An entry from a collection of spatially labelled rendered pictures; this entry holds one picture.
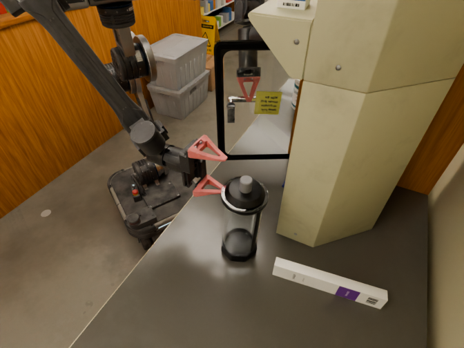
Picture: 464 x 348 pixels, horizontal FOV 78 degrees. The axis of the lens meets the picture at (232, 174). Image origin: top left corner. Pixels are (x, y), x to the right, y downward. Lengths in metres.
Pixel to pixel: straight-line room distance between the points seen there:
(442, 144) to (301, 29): 0.64
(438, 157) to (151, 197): 1.53
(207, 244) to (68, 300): 1.30
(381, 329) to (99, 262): 1.66
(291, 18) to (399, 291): 0.68
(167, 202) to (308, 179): 1.34
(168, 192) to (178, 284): 1.21
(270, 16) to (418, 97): 0.31
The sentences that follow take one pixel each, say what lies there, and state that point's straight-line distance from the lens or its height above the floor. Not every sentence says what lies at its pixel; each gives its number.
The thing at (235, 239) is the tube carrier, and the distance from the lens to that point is 0.73.
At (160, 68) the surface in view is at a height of 0.53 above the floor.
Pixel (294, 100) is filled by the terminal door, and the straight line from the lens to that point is 0.90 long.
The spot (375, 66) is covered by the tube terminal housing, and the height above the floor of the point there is 1.46.
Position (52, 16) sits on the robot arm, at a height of 1.49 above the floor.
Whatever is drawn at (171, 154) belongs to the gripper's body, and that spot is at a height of 1.22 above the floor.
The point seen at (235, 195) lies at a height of 1.18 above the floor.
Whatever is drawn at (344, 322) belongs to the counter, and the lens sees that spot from 0.79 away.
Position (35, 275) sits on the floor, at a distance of 2.21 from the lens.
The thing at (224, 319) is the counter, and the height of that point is 0.94.
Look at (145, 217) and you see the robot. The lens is 1.81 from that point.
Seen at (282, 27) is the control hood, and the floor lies 1.49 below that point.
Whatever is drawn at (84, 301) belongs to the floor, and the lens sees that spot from 1.97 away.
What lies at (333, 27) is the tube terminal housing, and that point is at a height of 1.51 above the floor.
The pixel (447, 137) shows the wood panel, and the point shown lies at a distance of 1.03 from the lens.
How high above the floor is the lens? 1.64
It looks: 43 degrees down
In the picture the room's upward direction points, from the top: straight up
